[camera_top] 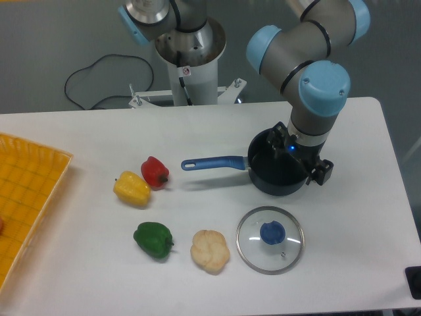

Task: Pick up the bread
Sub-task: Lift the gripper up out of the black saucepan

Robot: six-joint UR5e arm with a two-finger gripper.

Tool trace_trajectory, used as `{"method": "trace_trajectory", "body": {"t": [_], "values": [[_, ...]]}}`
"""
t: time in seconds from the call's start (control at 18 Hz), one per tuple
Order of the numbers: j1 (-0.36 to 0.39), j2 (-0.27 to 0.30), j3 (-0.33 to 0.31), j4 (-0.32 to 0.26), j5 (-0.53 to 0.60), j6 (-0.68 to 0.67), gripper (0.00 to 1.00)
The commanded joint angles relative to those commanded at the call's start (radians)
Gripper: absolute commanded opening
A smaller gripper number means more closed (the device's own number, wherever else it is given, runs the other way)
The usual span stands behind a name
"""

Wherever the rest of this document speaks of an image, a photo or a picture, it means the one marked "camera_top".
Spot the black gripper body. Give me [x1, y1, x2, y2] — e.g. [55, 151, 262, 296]
[266, 122, 334, 185]

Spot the braided bread roll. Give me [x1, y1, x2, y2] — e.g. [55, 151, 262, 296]
[190, 230, 230, 275]

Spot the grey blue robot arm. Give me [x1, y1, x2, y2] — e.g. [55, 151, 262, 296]
[118, 1, 370, 190]

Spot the glass lid blue knob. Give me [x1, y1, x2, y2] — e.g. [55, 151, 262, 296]
[236, 206, 305, 275]

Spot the black object table corner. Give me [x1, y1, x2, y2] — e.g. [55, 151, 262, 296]
[405, 266, 421, 300]

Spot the red bell pepper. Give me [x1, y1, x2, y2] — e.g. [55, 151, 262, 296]
[140, 156, 170, 188]

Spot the green bell pepper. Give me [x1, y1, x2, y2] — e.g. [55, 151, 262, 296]
[133, 222, 174, 259]

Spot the yellow bell pepper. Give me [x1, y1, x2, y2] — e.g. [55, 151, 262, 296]
[113, 171, 151, 207]

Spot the yellow woven basket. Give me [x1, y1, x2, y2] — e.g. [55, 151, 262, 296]
[1, 132, 73, 288]

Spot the black pot blue handle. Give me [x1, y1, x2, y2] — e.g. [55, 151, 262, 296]
[181, 129, 310, 196]

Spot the black cable on floor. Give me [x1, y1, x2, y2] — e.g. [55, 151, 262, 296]
[64, 53, 155, 111]

